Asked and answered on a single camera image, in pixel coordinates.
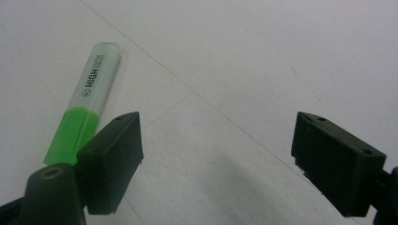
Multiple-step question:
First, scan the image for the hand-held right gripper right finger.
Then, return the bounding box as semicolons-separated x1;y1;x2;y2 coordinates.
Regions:
290;111;388;218

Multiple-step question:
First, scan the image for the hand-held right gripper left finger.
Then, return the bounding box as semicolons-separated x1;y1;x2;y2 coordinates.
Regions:
76;111;145;217

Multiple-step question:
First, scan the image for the green highlighter pen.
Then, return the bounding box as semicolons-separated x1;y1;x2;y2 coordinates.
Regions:
43;41;122;167

